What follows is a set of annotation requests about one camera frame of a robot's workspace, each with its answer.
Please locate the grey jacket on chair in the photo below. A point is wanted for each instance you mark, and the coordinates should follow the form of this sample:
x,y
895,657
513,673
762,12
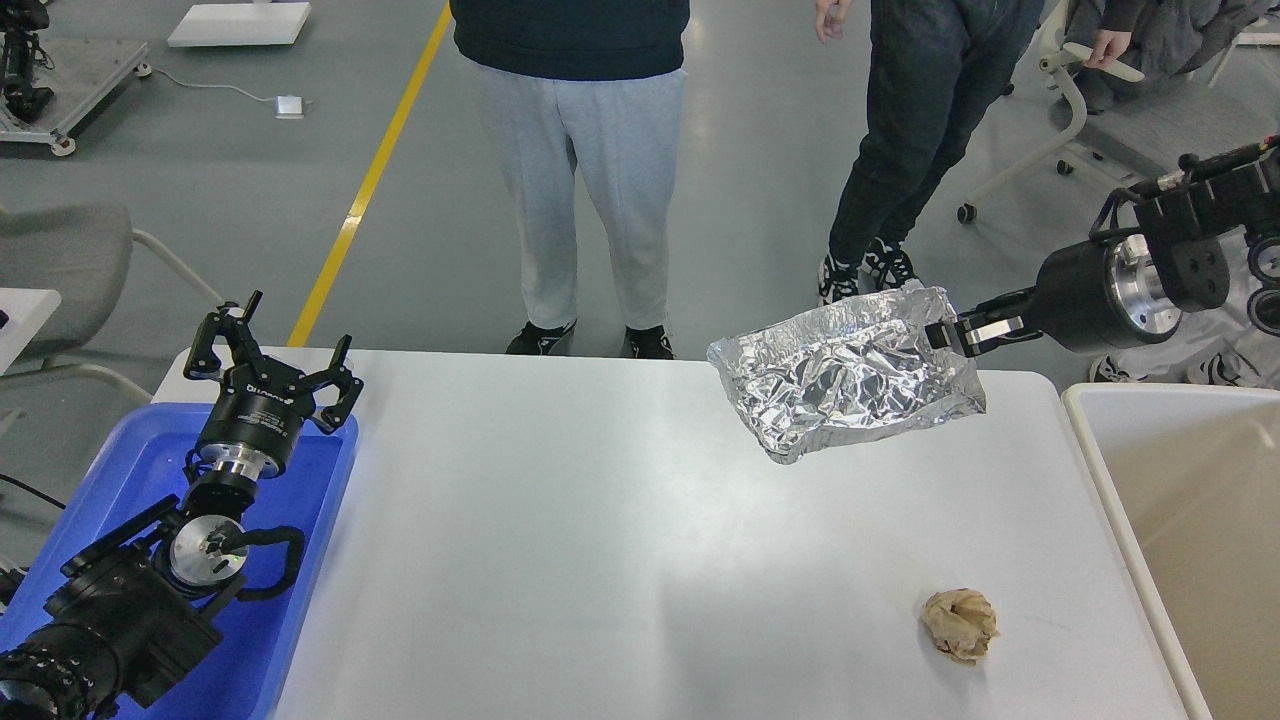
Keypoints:
x,y
1170,40

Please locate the crumpled brown paper ball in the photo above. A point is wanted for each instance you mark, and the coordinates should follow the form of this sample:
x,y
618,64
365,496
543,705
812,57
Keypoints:
x,y
962,623

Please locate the grey chair at left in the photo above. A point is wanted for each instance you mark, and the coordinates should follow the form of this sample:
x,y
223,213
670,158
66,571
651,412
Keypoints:
x,y
84,253

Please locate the wheeled metal robot base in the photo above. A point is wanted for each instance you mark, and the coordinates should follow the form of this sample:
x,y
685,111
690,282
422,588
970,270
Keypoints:
x,y
49,87

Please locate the person in black clothes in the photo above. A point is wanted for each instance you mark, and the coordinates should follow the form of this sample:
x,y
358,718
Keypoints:
x,y
935,67

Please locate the white office chair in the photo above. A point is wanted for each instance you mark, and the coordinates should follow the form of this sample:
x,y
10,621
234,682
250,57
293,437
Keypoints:
x,y
1141,139

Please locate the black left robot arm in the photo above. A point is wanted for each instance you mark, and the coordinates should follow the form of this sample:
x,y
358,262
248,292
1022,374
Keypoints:
x,y
136,613

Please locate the blue plastic bin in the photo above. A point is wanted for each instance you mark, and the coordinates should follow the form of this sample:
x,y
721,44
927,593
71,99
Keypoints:
x,y
141,462

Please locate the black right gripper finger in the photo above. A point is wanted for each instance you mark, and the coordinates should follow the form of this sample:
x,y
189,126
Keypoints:
x,y
980,334
944,334

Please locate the person in grey sweatpants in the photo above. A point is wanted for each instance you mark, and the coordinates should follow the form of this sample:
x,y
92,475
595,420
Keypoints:
x,y
587,91

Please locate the white flat board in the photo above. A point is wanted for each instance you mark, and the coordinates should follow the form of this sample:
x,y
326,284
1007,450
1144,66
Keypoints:
x,y
240,24

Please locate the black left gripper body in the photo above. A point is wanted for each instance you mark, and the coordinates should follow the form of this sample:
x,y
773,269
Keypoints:
x,y
262,410

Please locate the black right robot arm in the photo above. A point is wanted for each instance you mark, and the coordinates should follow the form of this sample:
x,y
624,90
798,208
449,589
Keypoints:
x,y
1152,255

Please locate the silver foil bag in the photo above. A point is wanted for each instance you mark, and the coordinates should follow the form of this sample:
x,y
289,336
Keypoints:
x,y
848,373

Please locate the white side table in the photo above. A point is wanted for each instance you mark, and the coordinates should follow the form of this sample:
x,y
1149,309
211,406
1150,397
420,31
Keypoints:
x,y
27,311

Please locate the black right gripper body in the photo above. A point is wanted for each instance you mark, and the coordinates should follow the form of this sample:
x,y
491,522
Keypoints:
x,y
1094,297

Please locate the white power adapter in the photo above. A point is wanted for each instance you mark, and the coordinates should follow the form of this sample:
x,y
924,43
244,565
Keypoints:
x,y
290,107

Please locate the beige plastic bin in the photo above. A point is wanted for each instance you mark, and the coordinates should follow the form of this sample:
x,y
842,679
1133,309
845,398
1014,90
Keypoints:
x,y
1189,478

